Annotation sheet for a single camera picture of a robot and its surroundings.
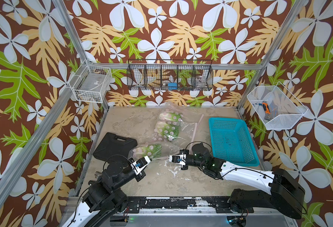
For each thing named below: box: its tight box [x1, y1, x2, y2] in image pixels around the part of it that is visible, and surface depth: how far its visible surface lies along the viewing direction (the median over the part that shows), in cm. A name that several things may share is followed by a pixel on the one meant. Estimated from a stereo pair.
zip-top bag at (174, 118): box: [153, 101, 205, 132], surface depth 104 cm
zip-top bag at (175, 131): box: [153, 120, 198, 147], surface depth 99 cm
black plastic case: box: [92, 132, 138, 163], surface depth 93 cm
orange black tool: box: [262, 100, 272, 120], surface depth 86 cm
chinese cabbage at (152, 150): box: [132, 143, 163, 159], surface depth 85 cm
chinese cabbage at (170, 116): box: [158, 111, 184, 122], surface depth 106 cm
